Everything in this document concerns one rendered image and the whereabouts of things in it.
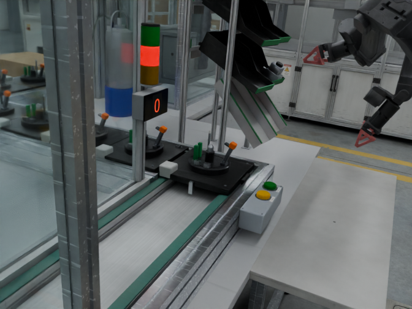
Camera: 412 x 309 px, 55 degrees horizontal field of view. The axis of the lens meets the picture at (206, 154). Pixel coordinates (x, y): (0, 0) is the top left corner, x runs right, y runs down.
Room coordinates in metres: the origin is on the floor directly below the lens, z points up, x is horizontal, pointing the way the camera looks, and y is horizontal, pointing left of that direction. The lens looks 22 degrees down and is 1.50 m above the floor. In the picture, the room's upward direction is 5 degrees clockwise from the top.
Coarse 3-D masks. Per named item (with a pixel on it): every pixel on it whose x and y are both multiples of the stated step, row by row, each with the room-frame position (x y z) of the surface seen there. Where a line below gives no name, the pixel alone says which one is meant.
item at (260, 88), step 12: (216, 36) 1.54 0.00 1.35; (204, 48) 1.48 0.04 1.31; (216, 48) 1.45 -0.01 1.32; (240, 48) 1.54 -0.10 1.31; (216, 60) 1.45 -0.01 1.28; (240, 60) 1.54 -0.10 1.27; (252, 60) 1.51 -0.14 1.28; (240, 72) 1.46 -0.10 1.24; (252, 72) 1.51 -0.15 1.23; (252, 84) 1.36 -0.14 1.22; (264, 84) 1.47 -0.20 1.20
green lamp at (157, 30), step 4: (144, 28) 1.04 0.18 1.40; (148, 28) 1.04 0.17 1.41; (152, 28) 1.04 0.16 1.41; (156, 28) 1.05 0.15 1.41; (140, 32) 1.06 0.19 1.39; (144, 32) 1.04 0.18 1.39; (148, 32) 1.04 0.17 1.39; (152, 32) 1.04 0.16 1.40; (156, 32) 1.05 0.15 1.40; (140, 36) 1.06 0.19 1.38; (144, 36) 1.04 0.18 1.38; (148, 36) 1.04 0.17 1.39; (152, 36) 1.04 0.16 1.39; (156, 36) 1.05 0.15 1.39; (140, 40) 1.06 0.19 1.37; (144, 40) 1.04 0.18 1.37; (148, 40) 1.04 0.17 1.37; (152, 40) 1.04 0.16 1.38; (156, 40) 1.05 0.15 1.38; (140, 44) 1.06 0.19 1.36; (144, 44) 1.04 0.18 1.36; (148, 44) 1.04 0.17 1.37; (152, 44) 1.04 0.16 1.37; (156, 44) 1.05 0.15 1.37
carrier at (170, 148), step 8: (152, 144) 1.30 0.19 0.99; (160, 144) 1.31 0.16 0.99; (168, 144) 1.37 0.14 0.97; (176, 144) 1.37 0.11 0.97; (152, 152) 1.24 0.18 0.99; (160, 152) 1.26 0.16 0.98; (168, 152) 1.29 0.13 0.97; (176, 152) 1.29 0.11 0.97; (184, 152) 1.32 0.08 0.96; (152, 160) 1.21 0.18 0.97; (160, 160) 1.21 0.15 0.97; (168, 160) 1.22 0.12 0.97; (152, 168) 1.14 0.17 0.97
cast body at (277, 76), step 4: (272, 64) 1.56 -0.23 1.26; (276, 64) 1.56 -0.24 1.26; (280, 64) 1.55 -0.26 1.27; (264, 68) 1.59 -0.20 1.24; (268, 68) 1.57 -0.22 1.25; (272, 68) 1.56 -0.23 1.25; (276, 68) 1.55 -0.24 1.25; (280, 68) 1.55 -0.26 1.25; (264, 72) 1.57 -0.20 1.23; (268, 72) 1.57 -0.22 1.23; (272, 72) 1.56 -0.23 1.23; (276, 72) 1.55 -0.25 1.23; (280, 72) 1.57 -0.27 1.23; (268, 76) 1.56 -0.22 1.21; (272, 76) 1.56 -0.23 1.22; (276, 76) 1.55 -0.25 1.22; (280, 76) 1.56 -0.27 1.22; (272, 80) 1.55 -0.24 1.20
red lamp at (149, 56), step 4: (140, 48) 1.06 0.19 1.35; (144, 48) 1.04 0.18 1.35; (148, 48) 1.04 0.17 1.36; (152, 48) 1.04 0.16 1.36; (156, 48) 1.05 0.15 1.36; (140, 52) 1.05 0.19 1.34; (144, 52) 1.04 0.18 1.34; (148, 52) 1.04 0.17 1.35; (152, 52) 1.04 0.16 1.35; (156, 52) 1.05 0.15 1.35; (140, 56) 1.05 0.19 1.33; (144, 56) 1.04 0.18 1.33; (148, 56) 1.04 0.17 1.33; (152, 56) 1.04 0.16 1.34; (156, 56) 1.05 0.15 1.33; (140, 60) 1.05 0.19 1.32; (144, 60) 1.04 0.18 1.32; (148, 60) 1.04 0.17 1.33; (152, 60) 1.04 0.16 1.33; (156, 60) 1.05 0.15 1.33; (144, 64) 1.04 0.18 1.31; (148, 64) 1.04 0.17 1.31; (152, 64) 1.04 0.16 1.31; (156, 64) 1.05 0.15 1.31
